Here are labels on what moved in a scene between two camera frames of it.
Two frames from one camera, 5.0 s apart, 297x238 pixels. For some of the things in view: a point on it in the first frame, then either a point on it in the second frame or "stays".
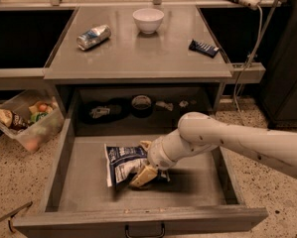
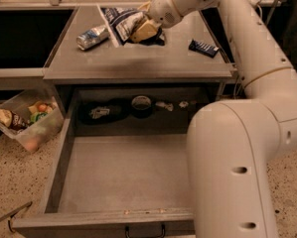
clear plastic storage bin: (30, 117) stays
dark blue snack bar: (204, 49) stays
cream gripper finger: (145, 175) → (145, 31)
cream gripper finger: (145, 144) → (144, 6)
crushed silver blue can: (93, 37) stays
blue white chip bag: (123, 163) → (122, 22)
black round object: (141, 106) stays
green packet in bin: (36, 117) stays
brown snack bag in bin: (11, 119) stays
